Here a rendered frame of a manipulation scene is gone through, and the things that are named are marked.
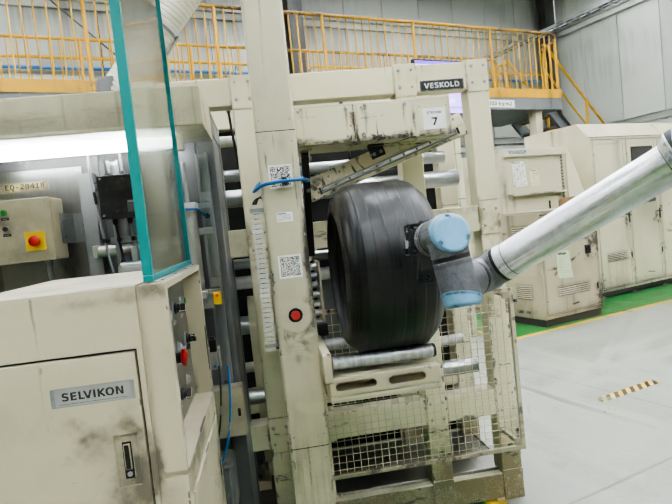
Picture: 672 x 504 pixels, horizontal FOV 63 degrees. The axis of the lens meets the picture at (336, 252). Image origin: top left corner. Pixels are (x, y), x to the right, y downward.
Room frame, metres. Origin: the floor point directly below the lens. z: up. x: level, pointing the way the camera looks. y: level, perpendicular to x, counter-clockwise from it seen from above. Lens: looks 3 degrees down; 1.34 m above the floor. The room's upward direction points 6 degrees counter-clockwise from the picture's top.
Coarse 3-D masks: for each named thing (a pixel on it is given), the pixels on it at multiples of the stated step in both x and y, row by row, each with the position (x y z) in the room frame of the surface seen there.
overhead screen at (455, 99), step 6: (414, 60) 5.46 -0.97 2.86; (420, 60) 5.49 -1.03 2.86; (426, 60) 5.52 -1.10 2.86; (432, 60) 5.55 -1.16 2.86; (438, 60) 5.59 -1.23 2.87; (444, 60) 5.62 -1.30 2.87; (450, 96) 5.63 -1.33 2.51; (456, 96) 5.67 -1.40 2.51; (450, 102) 5.63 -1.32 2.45; (456, 102) 5.66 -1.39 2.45; (450, 108) 5.63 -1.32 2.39; (456, 108) 5.66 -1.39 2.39; (462, 114) 5.70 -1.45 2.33
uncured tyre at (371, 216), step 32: (352, 192) 1.74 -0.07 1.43; (384, 192) 1.72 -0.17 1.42; (416, 192) 1.73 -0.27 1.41; (352, 224) 1.64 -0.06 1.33; (384, 224) 1.62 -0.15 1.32; (352, 256) 1.61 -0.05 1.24; (384, 256) 1.59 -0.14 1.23; (416, 256) 1.60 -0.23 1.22; (352, 288) 1.61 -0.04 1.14; (384, 288) 1.58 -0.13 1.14; (416, 288) 1.60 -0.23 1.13; (352, 320) 1.66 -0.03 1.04; (384, 320) 1.62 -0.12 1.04; (416, 320) 1.64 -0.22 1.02
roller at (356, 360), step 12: (396, 348) 1.73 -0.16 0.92; (408, 348) 1.73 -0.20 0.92; (420, 348) 1.73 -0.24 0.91; (432, 348) 1.73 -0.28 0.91; (336, 360) 1.69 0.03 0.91; (348, 360) 1.70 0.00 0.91; (360, 360) 1.70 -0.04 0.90; (372, 360) 1.70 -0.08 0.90; (384, 360) 1.71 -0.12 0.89; (396, 360) 1.72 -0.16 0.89; (408, 360) 1.73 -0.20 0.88
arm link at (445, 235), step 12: (444, 216) 1.23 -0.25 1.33; (456, 216) 1.23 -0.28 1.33; (420, 228) 1.33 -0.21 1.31; (432, 228) 1.22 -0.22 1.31; (444, 228) 1.22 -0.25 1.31; (456, 228) 1.22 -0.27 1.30; (468, 228) 1.22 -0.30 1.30; (420, 240) 1.32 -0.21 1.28; (432, 240) 1.23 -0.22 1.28; (444, 240) 1.21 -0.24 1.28; (456, 240) 1.21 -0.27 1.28; (468, 240) 1.22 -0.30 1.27; (432, 252) 1.25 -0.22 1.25; (444, 252) 1.23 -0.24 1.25; (456, 252) 1.22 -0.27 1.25
